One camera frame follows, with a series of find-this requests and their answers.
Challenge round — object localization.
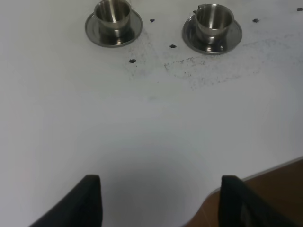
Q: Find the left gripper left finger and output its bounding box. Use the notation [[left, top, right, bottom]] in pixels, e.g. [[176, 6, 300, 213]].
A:
[[31, 175, 103, 227]]

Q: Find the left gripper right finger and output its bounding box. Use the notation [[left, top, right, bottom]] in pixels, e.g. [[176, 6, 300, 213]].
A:
[[219, 175, 293, 227]]

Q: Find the middle steel saucer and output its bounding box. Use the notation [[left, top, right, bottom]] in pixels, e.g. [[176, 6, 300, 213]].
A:
[[182, 15, 242, 55]]

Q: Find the steel saucer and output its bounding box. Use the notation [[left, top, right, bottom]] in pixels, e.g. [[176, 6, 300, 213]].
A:
[[85, 10, 143, 48], [182, 15, 242, 55]]

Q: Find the left steel saucer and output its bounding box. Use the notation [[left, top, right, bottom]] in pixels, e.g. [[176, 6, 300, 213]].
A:
[[85, 10, 143, 48]]

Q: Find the middle steel teacup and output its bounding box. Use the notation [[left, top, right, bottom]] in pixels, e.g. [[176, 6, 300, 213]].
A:
[[195, 4, 234, 39]]

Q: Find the steel teacup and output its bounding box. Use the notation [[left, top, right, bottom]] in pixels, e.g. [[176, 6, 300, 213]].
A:
[[94, 0, 132, 30], [195, 4, 234, 39]]

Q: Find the left steel teacup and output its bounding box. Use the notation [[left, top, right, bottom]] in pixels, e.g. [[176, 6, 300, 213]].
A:
[[94, 0, 132, 30]]

